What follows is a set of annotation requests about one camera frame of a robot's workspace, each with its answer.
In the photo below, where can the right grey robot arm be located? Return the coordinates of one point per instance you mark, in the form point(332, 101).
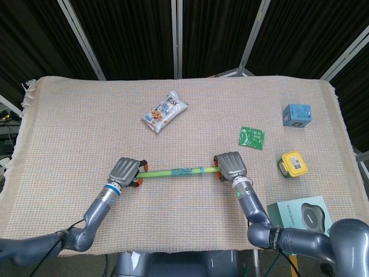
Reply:
point(297, 238)

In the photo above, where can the teal speaker product box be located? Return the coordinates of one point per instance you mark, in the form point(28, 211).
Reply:
point(285, 215)

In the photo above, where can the grey robot torso base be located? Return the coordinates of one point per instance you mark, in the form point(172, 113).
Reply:
point(173, 264)

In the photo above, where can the blue cube box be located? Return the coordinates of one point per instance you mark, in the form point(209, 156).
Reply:
point(297, 114)

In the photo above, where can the pink woven tablecloth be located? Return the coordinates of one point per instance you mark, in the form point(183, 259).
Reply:
point(178, 213)

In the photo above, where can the metal table leg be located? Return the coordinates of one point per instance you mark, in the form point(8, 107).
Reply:
point(255, 264)

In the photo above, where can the white screen frame post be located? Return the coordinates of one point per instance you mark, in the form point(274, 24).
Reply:
point(82, 40)
point(253, 31)
point(177, 37)
point(346, 53)

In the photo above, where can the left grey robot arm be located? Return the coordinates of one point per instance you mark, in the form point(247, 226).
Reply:
point(95, 213)

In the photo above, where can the green square sachet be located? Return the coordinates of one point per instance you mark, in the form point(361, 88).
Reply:
point(251, 138)

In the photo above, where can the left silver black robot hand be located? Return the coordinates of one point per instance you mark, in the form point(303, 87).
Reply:
point(124, 171)

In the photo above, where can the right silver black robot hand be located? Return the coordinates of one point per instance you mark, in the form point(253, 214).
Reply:
point(232, 164)

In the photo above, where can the yellow lidded small container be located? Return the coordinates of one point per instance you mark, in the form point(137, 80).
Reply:
point(292, 164)

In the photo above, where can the green and blue stick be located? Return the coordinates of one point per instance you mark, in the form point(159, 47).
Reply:
point(170, 172)

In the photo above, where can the yellow floor tape strip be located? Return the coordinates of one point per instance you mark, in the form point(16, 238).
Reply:
point(293, 267)

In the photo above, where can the white snack packet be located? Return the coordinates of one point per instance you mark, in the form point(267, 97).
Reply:
point(164, 111)

